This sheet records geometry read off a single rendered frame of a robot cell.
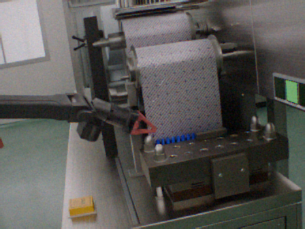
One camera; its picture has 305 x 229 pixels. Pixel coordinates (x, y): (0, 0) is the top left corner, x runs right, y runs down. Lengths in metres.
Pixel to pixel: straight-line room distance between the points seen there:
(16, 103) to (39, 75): 5.75
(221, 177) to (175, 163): 0.13
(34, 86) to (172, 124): 5.71
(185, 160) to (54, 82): 5.83
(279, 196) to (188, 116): 0.36
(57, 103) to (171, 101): 0.34
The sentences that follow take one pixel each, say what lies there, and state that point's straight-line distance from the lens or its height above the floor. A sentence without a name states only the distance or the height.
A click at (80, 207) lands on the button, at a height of 0.92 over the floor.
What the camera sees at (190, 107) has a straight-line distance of 1.17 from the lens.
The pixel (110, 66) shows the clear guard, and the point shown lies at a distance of 2.15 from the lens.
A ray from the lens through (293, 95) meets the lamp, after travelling 0.95.
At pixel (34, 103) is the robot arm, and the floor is 1.23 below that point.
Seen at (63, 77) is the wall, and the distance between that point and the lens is 6.72.
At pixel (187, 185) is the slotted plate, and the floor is 0.96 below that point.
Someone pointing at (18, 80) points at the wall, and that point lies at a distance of 6.81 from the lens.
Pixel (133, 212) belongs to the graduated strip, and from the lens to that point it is 1.05.
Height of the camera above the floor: 1.39
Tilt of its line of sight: 14 degrees down
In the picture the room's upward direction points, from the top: 8 degrees counter-clockwise
